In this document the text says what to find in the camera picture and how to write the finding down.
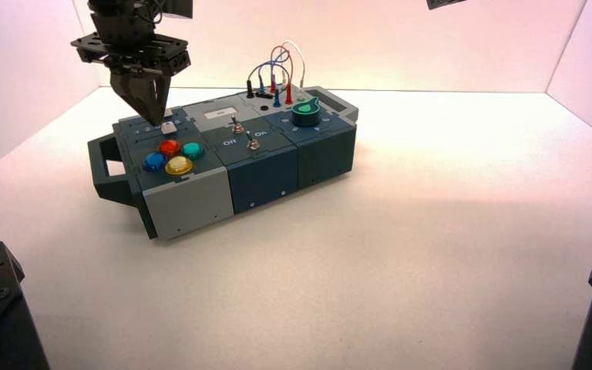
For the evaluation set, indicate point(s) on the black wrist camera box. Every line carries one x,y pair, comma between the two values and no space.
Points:
176,7

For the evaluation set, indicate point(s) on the blue push button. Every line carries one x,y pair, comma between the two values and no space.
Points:
154,161

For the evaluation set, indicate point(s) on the yellow push button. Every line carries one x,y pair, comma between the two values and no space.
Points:
179,165

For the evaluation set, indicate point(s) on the red push button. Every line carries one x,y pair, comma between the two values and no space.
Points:
170,147

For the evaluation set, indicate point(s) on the green push button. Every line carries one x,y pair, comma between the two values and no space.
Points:
193,150

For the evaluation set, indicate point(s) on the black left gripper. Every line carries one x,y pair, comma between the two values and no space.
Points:
130,48

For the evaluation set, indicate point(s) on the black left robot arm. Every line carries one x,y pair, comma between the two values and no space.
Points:
120,5

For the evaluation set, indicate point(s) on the metal toggle switch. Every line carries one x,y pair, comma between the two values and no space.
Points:
237,126
252,144

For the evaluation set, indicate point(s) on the dark blue grey control box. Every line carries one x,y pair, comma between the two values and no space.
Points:
261,173

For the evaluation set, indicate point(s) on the green rotary knob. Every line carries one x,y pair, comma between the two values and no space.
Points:
306,116

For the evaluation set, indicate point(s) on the white slider knob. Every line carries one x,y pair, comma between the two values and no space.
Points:
169,112
169,127

